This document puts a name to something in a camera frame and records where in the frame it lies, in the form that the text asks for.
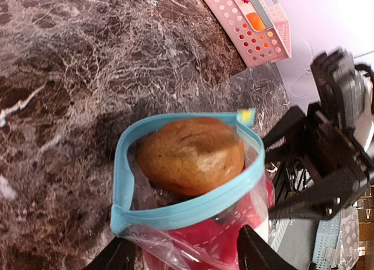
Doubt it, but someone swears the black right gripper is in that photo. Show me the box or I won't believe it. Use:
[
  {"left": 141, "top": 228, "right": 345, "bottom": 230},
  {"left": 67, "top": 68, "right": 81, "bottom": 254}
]
[{"left": 262, "top": 102, "right": 373, "bottom": 220}]

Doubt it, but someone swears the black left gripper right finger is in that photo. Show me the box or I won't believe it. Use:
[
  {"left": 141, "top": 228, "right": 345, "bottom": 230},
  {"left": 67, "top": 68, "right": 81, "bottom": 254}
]
[{"left": 237, "top": 225, "right": 296, "bottom": 270}]

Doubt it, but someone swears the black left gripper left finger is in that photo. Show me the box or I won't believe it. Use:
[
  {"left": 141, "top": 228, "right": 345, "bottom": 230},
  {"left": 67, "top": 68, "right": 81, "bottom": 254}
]
[{"left": 84, "top": 237, "right": 136, "bottom": 270}]

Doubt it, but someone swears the red toy fruit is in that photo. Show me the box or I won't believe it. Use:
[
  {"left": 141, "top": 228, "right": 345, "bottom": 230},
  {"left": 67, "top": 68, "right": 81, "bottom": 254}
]
[{"left": 234, "top": 191, "right": 269, "bottom": 243}]

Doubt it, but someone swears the red toy apple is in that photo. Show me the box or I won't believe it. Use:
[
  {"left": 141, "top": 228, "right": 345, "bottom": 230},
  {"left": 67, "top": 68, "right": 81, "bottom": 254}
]
[{"left": 145, "top": 220, "right": 241, "bottom": 269}]

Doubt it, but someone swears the large clear zip bag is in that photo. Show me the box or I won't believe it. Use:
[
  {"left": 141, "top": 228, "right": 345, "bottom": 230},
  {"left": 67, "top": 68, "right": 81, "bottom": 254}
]
[{"left": 110, "top": 109, "right": 274, "bottom": 269}]

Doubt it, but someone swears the brown toy kiwi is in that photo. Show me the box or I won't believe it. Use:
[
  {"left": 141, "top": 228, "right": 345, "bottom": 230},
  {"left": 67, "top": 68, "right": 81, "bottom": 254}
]
[{"left": 136, "top": 117, "right": 245, "bottom": 196}]

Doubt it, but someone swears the clear dotted plastic bag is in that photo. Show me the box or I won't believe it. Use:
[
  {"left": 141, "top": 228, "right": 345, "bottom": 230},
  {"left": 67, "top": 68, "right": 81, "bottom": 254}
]
[{"left": 335, "top": 206, "right": 359, "bottom": 269}]

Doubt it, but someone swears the blue perforated basket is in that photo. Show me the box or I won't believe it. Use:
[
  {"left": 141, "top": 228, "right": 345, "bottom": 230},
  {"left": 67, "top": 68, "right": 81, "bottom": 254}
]
[{"left": 312, "top": 212, "right": 341, "bottom": 270}]

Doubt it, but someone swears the pink plastic basket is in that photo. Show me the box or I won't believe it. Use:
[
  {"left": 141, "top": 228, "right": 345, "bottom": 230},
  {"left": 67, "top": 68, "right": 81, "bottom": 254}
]
[{"left": 204, "top": 0, "right": 292, "bottom": 67}]

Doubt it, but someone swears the orange toy fruit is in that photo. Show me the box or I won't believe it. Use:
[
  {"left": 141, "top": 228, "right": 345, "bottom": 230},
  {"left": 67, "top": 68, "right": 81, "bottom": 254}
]
[{"left": 246, "top": 12, "right": 266, "bottom": 31}]

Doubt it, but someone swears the white slotted cable duct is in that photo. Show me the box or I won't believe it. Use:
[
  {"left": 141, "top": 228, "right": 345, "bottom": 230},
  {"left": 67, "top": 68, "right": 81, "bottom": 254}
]
[{"left": 268, "top": 219, "right": 292, "bottom": 252}]

